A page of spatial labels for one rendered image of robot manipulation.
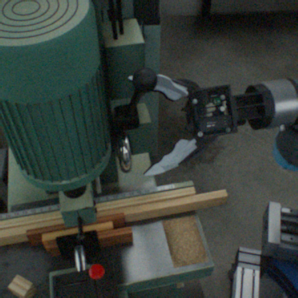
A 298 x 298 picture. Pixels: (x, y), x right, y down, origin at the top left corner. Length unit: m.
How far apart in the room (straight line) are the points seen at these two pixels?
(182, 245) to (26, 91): 0.57
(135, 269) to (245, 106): 0.52
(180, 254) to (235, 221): 1.15
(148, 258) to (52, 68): 0.58
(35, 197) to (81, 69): 0.72
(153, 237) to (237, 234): 1.10
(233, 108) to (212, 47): 2.46
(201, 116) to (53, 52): 0.22
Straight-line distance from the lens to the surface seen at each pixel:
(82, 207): 0.84
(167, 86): 0.60
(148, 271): 0.95
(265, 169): 2.29
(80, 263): 0.90
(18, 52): 0.50
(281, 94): 0.62
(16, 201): 1.21
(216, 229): 2.03
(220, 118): 0.57
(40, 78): 0.52
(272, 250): 1.21
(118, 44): 0.82
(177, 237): 0.96
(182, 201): 0.99
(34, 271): 0.99
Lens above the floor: 1.79
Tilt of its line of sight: 51 degrees down
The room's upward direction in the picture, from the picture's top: straight up
